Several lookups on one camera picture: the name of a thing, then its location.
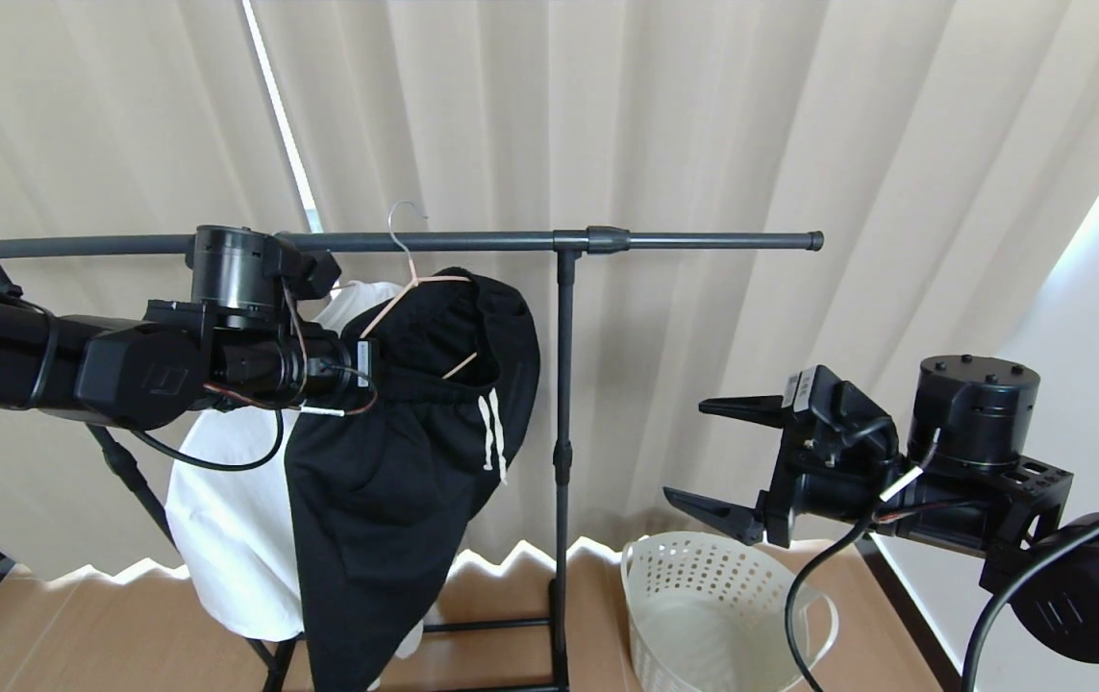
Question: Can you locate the pink clothes hanger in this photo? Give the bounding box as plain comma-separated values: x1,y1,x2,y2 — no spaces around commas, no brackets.
331,200,480,382

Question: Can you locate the black garment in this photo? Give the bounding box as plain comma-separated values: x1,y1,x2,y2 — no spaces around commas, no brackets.
283,266,542,692

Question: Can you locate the black clothes rack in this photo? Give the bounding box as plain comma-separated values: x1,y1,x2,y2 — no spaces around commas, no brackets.
0,227,825,692

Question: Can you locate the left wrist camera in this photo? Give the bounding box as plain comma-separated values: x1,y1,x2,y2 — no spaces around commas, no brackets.
272,235,343,300

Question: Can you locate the black cable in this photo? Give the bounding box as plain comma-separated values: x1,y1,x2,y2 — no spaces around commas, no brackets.
130,408,287,473
960,483,1099,692
784,514,875,692

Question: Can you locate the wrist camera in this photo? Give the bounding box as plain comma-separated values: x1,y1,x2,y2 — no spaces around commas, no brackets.
784,364,899,458
272,235,343,300

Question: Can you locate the white laundry basket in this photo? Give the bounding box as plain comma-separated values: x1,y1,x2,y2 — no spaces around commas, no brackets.
619,531,841,692

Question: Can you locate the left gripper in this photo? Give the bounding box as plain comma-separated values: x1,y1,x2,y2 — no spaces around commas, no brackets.
304,330,382,412

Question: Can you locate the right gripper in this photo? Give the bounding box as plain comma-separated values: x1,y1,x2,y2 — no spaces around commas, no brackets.
662,393,902,550

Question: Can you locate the beige curtain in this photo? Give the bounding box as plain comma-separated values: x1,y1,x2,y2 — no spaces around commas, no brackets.
0,0,1099,585

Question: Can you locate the white printed t-shirt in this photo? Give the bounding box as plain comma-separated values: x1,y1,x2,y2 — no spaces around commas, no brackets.
164,280,427,664

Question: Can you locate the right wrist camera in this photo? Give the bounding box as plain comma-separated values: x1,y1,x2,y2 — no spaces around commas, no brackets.
784,364,899,458

